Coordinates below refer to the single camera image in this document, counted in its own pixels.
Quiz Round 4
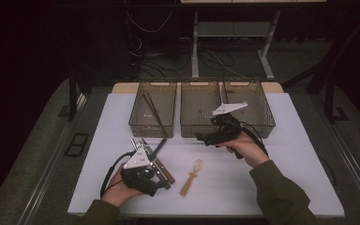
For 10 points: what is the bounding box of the hand-held gripper cable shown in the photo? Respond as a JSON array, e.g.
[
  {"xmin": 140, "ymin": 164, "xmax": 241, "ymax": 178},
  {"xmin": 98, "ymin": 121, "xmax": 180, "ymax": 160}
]
[
  {"xmin": 99, "ymin": 151, "xmax": 138, "ymax": 199},
  {"xmin": 238, "ymin": 121, "xmax": 270, "ymax": 158}
]

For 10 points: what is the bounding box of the black rectangular floor frame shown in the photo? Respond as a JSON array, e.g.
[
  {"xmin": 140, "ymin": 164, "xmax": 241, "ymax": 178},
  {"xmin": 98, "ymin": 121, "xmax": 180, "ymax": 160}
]
[{"xmin": 64, "ymin": 133, "xmax": 90, "ymax": 158}]

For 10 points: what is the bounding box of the black floor cable bundle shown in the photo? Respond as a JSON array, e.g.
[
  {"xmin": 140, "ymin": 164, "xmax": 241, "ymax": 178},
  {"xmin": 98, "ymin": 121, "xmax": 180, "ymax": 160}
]
[{"xmin": 130, "ymin": 37, "xmax": 263, "ymax": 80}]

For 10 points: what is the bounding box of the right hand-held gripper cable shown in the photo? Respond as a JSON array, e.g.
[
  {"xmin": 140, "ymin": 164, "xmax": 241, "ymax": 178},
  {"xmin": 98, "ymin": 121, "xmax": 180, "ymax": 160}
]
[{"xmin": 238, "ymin": 121, "xmax": 270, "ymax": 158}]

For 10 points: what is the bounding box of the hanging white cable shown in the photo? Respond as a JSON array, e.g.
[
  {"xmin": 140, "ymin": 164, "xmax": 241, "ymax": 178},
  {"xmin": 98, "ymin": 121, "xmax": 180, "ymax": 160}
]
[{"xmin": 126, "ymin": 11, "xmax": 173, "ymax": 34}]

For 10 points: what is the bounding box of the black metal stand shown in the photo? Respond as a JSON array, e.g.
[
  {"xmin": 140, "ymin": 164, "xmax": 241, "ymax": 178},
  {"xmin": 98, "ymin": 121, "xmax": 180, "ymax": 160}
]
[
  {"xmin": 67, "ymin": 71, "xmax": 80, "ymax": 123},
  {"xmin": 282, "ymin": 12, "xmax": 360, "ymax": 123}
]

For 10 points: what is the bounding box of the person's left hand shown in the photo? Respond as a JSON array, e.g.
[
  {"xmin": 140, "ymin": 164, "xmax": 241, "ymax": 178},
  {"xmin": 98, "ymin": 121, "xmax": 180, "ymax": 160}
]
[{"xmin": 101, "ymin": 163, "xmax": 144, "ymax": 208}]

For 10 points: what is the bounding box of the wooden-handled knife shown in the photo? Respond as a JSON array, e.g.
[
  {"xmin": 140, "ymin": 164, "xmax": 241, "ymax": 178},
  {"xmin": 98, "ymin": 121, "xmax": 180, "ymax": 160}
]
[{"xmin": 141, "ymin": 139, "xmax": 176, "ymax": 185}]

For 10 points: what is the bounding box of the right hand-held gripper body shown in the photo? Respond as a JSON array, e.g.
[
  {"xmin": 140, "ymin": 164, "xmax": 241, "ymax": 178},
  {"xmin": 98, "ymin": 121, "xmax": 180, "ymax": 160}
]
[{"xmin": 211, "ymin": 102, "xmax": 244, "ymax": 148}]

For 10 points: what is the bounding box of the person's right hand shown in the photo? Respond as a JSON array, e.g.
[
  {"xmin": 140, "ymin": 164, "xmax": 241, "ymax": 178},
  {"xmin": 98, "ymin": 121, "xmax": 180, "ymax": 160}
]
[{"xmin": 215, "ymin": 130, "xmax": 270, "ymax": 169}]

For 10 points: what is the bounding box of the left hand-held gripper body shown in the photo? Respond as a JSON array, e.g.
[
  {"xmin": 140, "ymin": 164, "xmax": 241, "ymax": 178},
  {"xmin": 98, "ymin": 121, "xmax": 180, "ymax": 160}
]
[{"xmin": 120, "ymin": 146, "xmax": 158, "ymax": 197}]

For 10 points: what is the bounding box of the left hand-held gripper cable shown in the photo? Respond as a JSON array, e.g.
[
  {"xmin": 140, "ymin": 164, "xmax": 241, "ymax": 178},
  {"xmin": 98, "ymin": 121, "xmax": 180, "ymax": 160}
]
[{"xmin": 99, "ymin": 151, "xmax": 138, "ymax": 199}]

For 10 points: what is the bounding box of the white floor cable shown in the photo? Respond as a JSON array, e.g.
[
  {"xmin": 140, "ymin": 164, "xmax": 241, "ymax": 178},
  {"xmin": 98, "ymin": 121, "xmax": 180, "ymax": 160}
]
[{"xmin": 205, "ymin": 49, "xmax": 248, "ymax": 79}]

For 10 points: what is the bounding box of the metal floor rail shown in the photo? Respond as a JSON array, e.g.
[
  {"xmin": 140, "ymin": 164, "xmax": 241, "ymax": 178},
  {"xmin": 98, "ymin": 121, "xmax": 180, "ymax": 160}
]
[
  {"xmin": 17, "ymin": 93, "xmax": 87, "ymax": 225},
  {"xmin": 312, "ymin": 93, "xmax": 360, "ymax": 217}
]

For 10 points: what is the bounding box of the translucent brown plastic basket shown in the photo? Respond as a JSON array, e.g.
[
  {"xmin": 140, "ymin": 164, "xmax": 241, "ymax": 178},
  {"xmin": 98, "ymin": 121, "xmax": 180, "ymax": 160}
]
[
  {"xmin": 179, "ymin": 77, "xmax": 226, "ymax": 139},
  {"xmin": 223, "ymin": 78, "xmax": 277, "ymax": 139},
  {"xmin": 128, "ymin": 78, "xmax": 178, "ymax": 139}
]

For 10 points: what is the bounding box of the white metal desk frame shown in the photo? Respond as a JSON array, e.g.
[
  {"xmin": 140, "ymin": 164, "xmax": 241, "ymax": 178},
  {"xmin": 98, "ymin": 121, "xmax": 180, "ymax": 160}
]
[{"xmin": 180, "ymin": 0, "xmax": 327, "ymax": 82}]

